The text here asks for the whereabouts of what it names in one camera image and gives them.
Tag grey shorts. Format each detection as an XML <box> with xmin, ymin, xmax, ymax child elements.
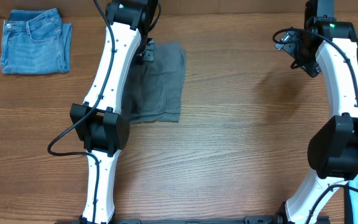
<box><xmin>122</xmin><ymin>42</ymin><xmax>186</xmax><ymax>124</ymax></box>

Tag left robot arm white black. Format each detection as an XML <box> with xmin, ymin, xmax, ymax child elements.
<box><xmin>70</xmin><ymin>0</ymin><xmax>161</xmax><ymax>223</ymax></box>

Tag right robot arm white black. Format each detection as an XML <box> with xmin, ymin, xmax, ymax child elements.
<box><xmin>271</xmin><ymin>0</ymin><xmax>358</xmax><ymax>223</ymax></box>

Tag folded blue denim jeans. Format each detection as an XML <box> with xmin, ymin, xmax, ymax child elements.
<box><xmin>0</xmin><ymin>8</ymin><xmax>73</xmax><ymax>75</ymax></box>

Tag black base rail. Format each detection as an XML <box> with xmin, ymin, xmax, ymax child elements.
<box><xmin>54</xmin><ymin>214</ymin><xmax>332</xmax><ymax>224</ymax></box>

